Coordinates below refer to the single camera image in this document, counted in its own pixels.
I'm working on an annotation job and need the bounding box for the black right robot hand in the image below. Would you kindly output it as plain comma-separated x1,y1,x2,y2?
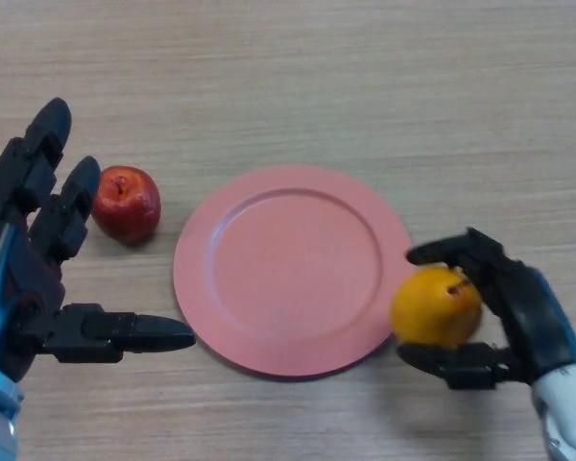
396,227,576,391

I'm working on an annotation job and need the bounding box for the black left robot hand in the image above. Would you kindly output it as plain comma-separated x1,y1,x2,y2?
0,97,197,383

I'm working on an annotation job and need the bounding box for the yellow pear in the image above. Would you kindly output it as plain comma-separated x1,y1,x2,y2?
389,267,484,350

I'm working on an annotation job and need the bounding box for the pink round plate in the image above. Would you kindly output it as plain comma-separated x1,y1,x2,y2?
172,164,414,382

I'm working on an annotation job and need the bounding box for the red apple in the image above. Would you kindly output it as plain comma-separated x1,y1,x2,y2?
91,165,162,247

